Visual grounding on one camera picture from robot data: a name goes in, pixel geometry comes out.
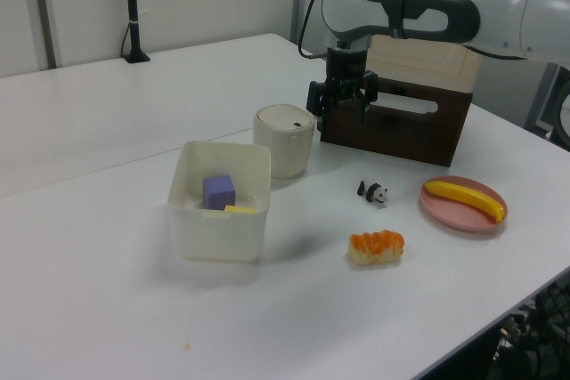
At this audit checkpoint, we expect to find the orange topped toy bread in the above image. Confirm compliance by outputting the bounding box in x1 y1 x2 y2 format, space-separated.
347 229 406 267

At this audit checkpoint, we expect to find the dark brown wooden drawer box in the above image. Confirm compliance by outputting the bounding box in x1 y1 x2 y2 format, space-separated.
319 77 473 167

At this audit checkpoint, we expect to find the pink plate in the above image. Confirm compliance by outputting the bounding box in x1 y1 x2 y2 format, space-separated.
419 175 509 233

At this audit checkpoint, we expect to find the yellow toy banana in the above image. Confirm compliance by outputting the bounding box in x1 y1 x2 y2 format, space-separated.
422 180 508 224

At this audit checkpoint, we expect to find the small beige trash can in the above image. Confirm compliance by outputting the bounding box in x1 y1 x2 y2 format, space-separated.
253 104 316 180

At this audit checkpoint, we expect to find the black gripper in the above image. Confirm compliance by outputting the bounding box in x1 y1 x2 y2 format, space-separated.
306 46 380 125

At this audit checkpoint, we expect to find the grey equipment frame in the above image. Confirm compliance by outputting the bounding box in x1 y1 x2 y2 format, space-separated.
525 61 570 152

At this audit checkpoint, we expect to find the panda toy figure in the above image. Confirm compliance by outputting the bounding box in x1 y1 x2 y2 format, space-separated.
355 179 390 210

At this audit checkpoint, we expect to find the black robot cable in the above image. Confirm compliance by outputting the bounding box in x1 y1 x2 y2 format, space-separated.
298 0 333 61

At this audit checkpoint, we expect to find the white plastic box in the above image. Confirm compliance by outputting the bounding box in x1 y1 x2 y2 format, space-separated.
167 140 273 265

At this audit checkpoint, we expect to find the purple cube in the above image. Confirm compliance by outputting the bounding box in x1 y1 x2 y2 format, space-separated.
202 174 236 211

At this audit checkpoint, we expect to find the black wire clutter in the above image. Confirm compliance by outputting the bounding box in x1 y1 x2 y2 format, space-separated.
493 281 570 380

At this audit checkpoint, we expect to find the cream plastic storage box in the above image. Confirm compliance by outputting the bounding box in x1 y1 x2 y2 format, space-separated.
367 0 509 95

